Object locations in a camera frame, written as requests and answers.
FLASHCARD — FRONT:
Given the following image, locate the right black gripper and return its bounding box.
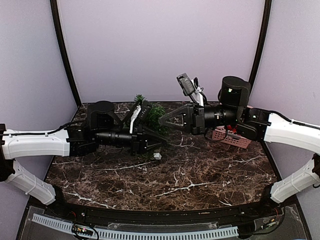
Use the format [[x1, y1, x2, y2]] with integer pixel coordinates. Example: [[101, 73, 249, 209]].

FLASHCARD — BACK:
[[158, 103, 241, 136]]

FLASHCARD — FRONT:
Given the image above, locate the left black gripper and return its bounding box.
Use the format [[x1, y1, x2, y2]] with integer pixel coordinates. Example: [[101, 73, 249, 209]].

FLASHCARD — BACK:
[[94, 122, 167, 157]]

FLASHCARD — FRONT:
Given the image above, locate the small green christmas tree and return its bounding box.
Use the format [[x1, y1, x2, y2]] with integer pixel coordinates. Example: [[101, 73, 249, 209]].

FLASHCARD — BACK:
[[122, 94, 168, 136]]

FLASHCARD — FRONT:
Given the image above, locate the pink plastic basket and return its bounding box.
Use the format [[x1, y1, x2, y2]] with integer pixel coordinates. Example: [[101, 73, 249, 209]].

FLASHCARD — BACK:
[[212, 126, 252, 149]]

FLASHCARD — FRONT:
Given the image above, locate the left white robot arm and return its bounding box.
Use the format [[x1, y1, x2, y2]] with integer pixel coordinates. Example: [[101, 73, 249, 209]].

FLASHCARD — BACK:
[[0, 100, 167, 218]]

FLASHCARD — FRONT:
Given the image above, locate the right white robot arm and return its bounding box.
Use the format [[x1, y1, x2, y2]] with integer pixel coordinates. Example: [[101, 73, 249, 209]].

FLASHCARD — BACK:
[[159, 76, 320, 217]]

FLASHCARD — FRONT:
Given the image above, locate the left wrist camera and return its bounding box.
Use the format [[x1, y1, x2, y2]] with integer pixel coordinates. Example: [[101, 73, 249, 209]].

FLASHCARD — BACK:
[[129, 100, 149, 134]]

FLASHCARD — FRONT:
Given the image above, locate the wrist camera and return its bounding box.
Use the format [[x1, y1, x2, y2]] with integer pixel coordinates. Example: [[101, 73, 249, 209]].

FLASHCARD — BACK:
[[176, 73, 205, 107], [129, 100, 149, 134]]

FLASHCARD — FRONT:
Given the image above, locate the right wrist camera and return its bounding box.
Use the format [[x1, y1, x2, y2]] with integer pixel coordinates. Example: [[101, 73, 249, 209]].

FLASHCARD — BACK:
[[176, 73, 205, 107]]

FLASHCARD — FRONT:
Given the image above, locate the white perforated cable duct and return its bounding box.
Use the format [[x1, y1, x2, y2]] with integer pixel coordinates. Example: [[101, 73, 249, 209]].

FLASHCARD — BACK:
[[31, 213, 239, 240]]

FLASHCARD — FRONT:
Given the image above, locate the right black frame pole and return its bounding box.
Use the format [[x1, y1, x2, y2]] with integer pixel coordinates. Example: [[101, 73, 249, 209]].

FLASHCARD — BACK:
[[248, 0, 273, 96]]

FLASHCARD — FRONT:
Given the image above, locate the black frame pole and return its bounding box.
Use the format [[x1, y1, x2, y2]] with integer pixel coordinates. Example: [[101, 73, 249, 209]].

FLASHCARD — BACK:
[[49, 0, 82, 108], [248, 0, 273, 96]]

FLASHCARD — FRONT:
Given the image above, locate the left black frame pole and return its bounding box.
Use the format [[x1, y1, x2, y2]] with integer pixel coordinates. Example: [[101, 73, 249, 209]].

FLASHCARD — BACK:
[[49, 0, 82, 108]]

